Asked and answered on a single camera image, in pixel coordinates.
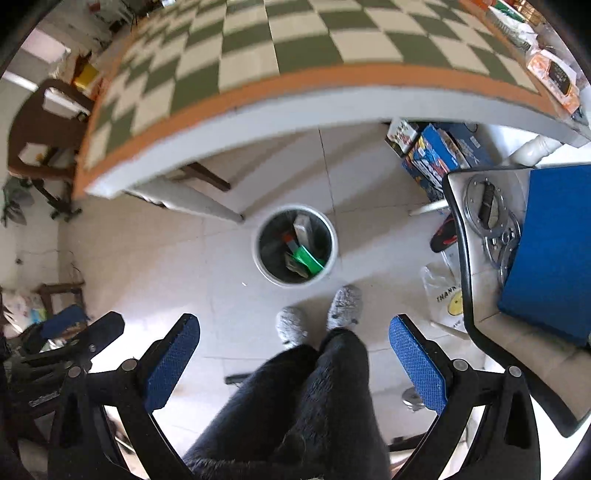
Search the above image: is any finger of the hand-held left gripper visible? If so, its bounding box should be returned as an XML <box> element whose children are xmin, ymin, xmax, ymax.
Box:
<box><xmin>21</xmin><ymin>305</ymin><xmax>88</xmax><ymax>354</ymax></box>
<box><xmin>65</xmin><ymin>311</ymin><xmax>126</xmax><ymax>370</ymax></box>

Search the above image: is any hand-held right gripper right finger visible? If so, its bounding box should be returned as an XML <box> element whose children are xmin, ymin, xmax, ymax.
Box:
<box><xmin>389</xmin><ymin>315</ymin><xmax>542</xmax><ymax>480</ymax></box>

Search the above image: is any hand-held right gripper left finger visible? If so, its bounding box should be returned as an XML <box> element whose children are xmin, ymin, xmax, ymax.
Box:
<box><xmin>48</xmin><ymin>314</ymin><xmax>201</xmax><ymax>480</ymax></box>

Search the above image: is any white round trash bin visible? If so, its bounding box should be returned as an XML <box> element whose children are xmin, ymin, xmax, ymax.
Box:
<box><xmin>252</xmin><ymin>203</ymin><xmax>339</xmax><ymax>288</ymax></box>

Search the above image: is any small wooden stool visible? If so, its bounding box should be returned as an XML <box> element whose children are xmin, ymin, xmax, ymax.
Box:
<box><xmin>37</xmin><ymin>281</ymin><xmax>86</xmax><ymax>319</ymax></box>

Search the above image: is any metal floor disc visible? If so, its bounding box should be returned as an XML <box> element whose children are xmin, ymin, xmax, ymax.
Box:
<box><xmin>401</xmin><ymin>387</ymin><xmax>428</xmax><ymax>412</ymax></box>

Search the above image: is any white plastic bag yellow print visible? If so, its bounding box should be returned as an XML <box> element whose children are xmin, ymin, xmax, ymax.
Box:
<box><xmin>422</xmin><ymin>262</ymin><xmax>468</xmax><ymax>334</ymax></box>

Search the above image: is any person's right leg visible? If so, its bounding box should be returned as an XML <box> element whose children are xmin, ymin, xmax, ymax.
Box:
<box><xmin>281</xmin><ymin>327</ymin><xmax>393</xmax><ymax>480</ymax></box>

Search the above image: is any person's leg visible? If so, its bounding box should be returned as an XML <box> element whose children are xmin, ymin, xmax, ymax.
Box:
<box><xmin>184</xmin><ymin>344</ymin><xmax>319</xmax><ymax>480</ymax></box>
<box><xmin>281</xmin><ymin>327</ymin><xmax>393</xmax><ymax>480</ymax></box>

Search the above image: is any grey right slipper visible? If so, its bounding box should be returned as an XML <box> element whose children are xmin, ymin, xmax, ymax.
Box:
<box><xmin>327</xmin><ymin>285</ymin><xmax>364</xmax><ymax>331</ymax></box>

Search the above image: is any grey slipper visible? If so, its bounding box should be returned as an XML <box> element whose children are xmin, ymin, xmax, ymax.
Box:
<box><xmin>327</xmin><ymin>285</ymin><xmax>364</xmax><ymax>331</ymax></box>
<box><xmin>276</xmin><ymin>306</ymin><xmax>310</xmax><ymax>347</ymax></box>

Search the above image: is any person's left leg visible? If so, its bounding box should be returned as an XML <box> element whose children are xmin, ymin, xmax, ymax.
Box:
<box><xmin>184</xmin><ymin>344</ymin><xmax>319</xmax><ymax>480</ymax></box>

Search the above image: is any grey left slipper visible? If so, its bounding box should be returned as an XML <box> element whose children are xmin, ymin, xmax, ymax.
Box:
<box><xmin>276</xmin><ymin>306</ymin><xmax>310</xmax><ymax>347</ymax></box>

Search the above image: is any green plant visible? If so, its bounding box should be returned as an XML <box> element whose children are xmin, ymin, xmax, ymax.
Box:
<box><xmin>0</xmin><ymin>178</ymin><xmax>34</xmax><ymax>227</ymax></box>

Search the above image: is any red and black slipper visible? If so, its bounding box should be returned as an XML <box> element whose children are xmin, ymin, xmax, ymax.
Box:
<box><xmin>430</xmin><ymin>216</ymin><xmax>461</xmax><ymax>254</ymax></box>

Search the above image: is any green packet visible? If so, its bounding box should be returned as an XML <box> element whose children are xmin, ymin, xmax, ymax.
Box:
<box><xmin>290</xmin><ymin>244</ymin><xmax>326</xmax><ymax>277</ymax></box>

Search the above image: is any blue seat cushion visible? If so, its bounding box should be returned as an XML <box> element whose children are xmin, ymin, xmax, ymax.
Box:
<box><xmin>498</xmin><ymin>168</ymin><xmax>591</xmax><ymax>347</ymax></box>

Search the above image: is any grey carton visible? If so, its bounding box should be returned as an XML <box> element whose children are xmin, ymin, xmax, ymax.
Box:
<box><xmin>293</xmin><ymin>214</ymin><xmax>314</xmax><ymax>247</ymax></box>

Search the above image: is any brown wooden chair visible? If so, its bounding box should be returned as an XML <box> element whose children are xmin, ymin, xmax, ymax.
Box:
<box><xmin>7</xmin><ymin>78</ymin><xmax>93</xmax><ymax>219</ymax></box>

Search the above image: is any blue printed box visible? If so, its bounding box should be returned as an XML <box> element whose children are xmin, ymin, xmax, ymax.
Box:
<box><xmin>401</xmin><ymin>124</ymin><xmax>468</xmax><ymax>195</ymax></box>

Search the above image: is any dark blue box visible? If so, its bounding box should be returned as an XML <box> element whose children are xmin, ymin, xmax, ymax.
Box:
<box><xmin>443</xmin><ymin>122</ymin><xmax>498</xmax><ymax>169</ymax></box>

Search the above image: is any white printed box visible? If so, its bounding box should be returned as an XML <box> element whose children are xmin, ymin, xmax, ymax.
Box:
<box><xmin>386</xmin><ymin>119</ymin><xmax>420</xmax><ymax>158</ymax></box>

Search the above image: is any yellow container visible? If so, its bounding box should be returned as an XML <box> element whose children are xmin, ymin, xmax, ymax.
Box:
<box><xmin>73</xmin><ymin>62</ymin><xmax>100</xmax><ymax>89</ymax></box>

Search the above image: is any orange packet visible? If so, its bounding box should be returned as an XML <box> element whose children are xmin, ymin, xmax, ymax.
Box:
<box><xmin>526</xmin><ymin>48</ymin><xmax>581</xmax><ymax>114</ymax></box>

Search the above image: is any green checkered tablecloth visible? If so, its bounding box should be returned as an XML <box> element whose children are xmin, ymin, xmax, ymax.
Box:
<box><xmin>74</xmin><ymin>0</ymin><xmax>555</xmax><ymax>199</ymax></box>

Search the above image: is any metal ring chair base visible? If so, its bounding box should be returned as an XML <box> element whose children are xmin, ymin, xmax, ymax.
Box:
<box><xmin>464</xmin><ymin>175</ymin><xmax>523</xmax><ymax>292</ymax></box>

